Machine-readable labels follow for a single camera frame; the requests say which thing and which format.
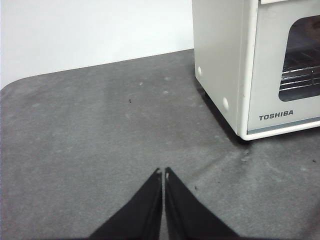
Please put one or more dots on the cream Toshiba toaster oven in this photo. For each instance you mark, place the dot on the cream Toshiba toaster oven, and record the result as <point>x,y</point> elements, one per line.
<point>217,50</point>

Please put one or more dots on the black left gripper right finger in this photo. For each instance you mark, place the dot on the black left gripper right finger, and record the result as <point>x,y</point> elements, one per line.
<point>185,215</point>

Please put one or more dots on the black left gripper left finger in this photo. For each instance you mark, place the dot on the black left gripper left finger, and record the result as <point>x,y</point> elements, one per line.
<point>140,215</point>

